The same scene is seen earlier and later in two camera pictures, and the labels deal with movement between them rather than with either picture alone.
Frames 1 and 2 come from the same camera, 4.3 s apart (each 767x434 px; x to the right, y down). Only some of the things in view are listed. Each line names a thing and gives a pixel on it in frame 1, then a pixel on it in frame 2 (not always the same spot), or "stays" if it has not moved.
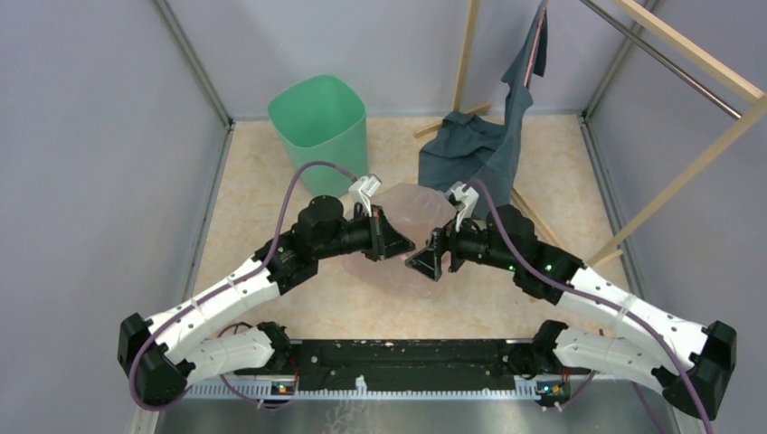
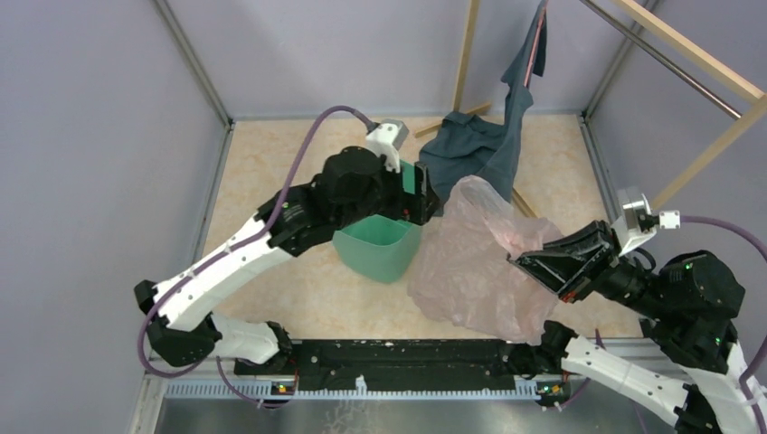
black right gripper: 446,239 → 561,262
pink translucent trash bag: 416,211 → 461,270
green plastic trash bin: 322,119 → 384,248
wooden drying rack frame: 747,118 stays
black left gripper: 384,239 → 418,207
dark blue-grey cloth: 467,148 stays
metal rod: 660,58 stays
